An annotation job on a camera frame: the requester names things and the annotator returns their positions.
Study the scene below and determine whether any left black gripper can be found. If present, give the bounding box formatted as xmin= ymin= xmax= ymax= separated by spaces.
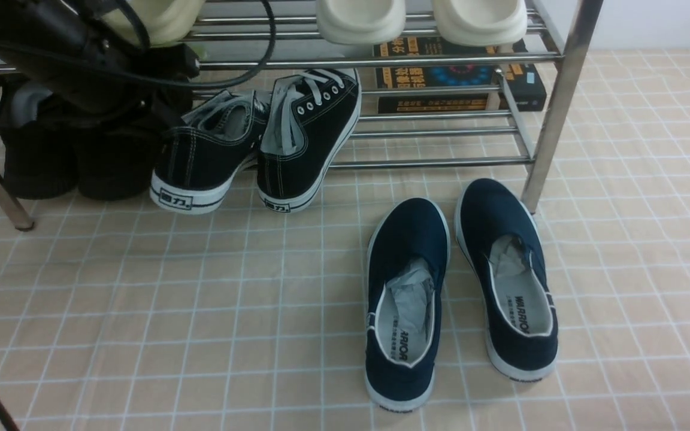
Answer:
xmin=34 ymin=36 xmax=199 ymax=130

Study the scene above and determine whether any navy slip-on shoe right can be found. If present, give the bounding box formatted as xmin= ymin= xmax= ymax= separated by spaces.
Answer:
xmin=454 ymin=179 xmax=559 ymax=383

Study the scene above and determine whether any black shoe far left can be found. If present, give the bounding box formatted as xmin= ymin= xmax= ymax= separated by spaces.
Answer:
xmin=0 ymin=74 xmax=79 ymax=200

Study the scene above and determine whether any cream slipper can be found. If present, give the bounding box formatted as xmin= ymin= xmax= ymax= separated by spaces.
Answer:
xmin=432 ymin=0 xmax=528 ymax=47
xmin=315 ymin=1 xmax=406 ymax=45

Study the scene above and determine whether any black shoe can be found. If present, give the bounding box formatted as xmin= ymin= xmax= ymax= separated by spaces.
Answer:
xmin=0 ymin=74 xmax=79 ymax=200
xmin=59 ymin=88 xmax=193 ymax=201

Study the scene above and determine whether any navy slip-on shoe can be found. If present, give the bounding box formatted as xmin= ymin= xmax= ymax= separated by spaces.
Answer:
xmin=365 ymin=198 xmax=451 ymax=414
xmin=454 ymin=179 xmax=559 ymax=383

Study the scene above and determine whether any navy slip-on shoe left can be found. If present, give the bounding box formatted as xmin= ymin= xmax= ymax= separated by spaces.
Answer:
xmin=365 ymin=198 xmax=451 ymax=414

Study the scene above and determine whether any cream slipper far right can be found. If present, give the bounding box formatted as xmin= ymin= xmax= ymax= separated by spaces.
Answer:
xmin=432 ymin=0 xmax=528 ymax=47

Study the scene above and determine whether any black canvas sneaker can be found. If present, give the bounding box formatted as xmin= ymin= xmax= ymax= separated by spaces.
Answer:
xmin=257 ymin=69 xmax=362 ymax=213
xmin=150 ymin=90 xmax=271 ymax=215

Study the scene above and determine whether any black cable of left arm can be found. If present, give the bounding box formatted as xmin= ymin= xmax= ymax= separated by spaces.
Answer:
xmin=0 ymin=0 xmax=278 ymax=92

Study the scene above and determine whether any silver metal shoe rack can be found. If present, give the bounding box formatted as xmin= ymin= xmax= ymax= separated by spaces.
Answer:
xmin=0 ymin=1 xmax=604 ymax=232

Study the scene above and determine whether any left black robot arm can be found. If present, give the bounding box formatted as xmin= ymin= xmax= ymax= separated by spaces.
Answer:
xmin=0 ymin=1 xmax=196 ymax=132

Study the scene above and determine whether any black book with orange text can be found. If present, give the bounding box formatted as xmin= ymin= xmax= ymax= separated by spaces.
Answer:
xmin=373 ymin=37 xmax=547 ymax=114

